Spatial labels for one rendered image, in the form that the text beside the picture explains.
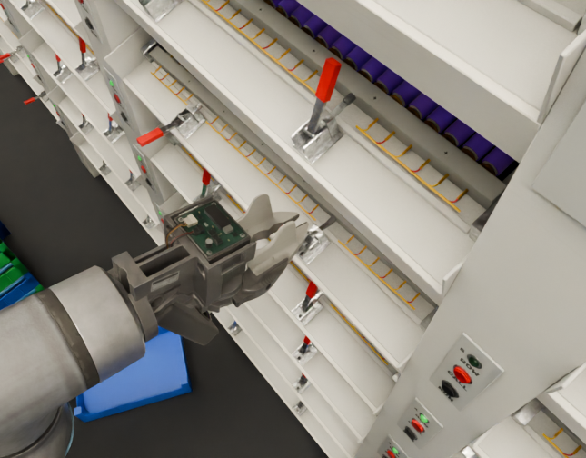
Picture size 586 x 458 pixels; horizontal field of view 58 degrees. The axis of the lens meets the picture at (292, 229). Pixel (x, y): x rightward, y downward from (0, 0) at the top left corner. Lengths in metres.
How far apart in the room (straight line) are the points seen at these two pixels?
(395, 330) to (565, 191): 0.36
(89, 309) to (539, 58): 0.35
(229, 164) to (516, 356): 0.46
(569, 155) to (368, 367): 0.57
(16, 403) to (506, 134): 0.37
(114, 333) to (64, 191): 1.62
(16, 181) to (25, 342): 1.72
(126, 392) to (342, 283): 1.08
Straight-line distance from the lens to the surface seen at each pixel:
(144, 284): 0.44
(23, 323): 0.44
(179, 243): 0.47
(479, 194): 0.44
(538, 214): 0.31
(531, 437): 0.61
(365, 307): 0.62
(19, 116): 2.37
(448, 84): 0.31
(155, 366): 1.62
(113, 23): 0.85
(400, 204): 0.46
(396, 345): 0.61
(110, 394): 1.63
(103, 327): 0.44
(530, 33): 0.31
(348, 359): 0.80
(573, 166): 0.28
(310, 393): 1.17
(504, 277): 0.36
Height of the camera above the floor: 1.50
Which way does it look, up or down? 57 degrees down
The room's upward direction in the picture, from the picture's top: straight up
